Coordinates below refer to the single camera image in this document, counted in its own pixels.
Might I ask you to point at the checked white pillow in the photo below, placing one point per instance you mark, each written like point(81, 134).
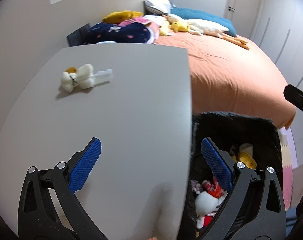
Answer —
point(158, 7)

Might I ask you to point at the light blue cloth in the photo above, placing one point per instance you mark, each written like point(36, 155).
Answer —
point(106, 42)

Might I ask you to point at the grey room door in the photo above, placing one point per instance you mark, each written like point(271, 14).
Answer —
point(245, 15)

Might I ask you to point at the pastel foam floor mat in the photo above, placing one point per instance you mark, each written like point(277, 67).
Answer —
point(289, 160)

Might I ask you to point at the white dotted pillow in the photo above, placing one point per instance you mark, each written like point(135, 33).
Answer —
point(161, 21)

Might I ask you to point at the yellow duck plush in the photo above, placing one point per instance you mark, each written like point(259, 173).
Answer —
point(180, 26)

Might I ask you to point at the pink blanket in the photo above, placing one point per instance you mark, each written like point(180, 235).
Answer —
point(150, 25)

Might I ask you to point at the white wardrobe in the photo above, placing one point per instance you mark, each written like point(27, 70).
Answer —
point(280, 35)

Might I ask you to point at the navy patterned blanket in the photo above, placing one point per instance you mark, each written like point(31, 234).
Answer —
point(132, 33)

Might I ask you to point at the small brown plush toy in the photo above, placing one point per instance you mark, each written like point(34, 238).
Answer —
point(71, 70)

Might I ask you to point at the small purple pacifier toy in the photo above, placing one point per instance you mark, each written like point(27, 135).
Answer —
point(196, 187)

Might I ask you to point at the orange bed cover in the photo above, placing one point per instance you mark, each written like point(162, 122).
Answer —
point(226, 77)

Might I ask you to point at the teal long cushion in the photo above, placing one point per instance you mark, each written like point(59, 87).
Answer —
point(189, 14)

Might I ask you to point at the white plush doll red dress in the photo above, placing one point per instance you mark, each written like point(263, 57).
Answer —
point(208, 200)

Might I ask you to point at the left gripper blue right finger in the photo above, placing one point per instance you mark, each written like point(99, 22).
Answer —
point(221, 169)

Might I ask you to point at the white foam bundle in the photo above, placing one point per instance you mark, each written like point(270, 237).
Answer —
point(85, 78)

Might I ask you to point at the black trash bin bag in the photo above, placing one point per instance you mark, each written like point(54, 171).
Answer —
point(254, 209)

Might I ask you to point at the white goose plush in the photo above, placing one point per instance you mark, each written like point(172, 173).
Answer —
point(204, 27)

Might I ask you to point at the mustard plush toy on bed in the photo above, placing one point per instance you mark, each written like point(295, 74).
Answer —
point(120, 16)

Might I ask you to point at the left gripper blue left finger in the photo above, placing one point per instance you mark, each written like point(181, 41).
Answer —
point(81, 164)

